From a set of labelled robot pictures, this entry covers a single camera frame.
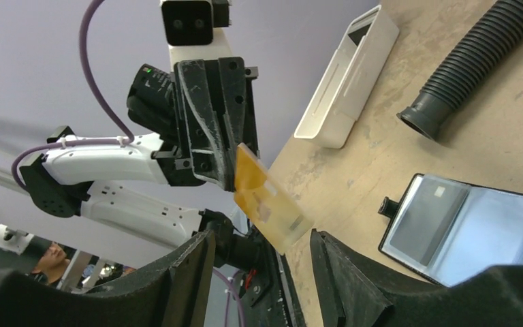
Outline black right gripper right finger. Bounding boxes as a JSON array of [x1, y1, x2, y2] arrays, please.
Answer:
[[310, 230, 523, 326]]

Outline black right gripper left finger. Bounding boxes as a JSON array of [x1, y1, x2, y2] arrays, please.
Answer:
[[0, 232, 215, 326]]

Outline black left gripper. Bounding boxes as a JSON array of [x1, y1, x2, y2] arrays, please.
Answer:
[[126, 57, 259, 192]]

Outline gold credit card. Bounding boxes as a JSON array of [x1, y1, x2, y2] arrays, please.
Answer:
[[234, 143, 314, 255]]

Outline black credit card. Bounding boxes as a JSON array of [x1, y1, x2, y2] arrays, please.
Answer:
[[383, 175, 471, 267]]

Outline black card holder wallet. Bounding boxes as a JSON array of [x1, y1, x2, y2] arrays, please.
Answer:
[[378, 173, 523, 287]]

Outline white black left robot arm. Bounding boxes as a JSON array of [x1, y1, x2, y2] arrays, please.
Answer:
[[19, 57, 261, 271]]

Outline white plastic tray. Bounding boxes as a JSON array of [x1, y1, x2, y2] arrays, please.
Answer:
[[294, 5, 400, 149]]

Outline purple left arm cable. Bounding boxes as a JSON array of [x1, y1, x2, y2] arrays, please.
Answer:
[[11, 0, 136, 191]]

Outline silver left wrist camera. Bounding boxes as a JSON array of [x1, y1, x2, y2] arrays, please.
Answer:
[[160, 0, 231, 46]]

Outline black corrugated hose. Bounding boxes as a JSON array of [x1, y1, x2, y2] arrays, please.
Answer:
[[396, 0, 523, 142]]

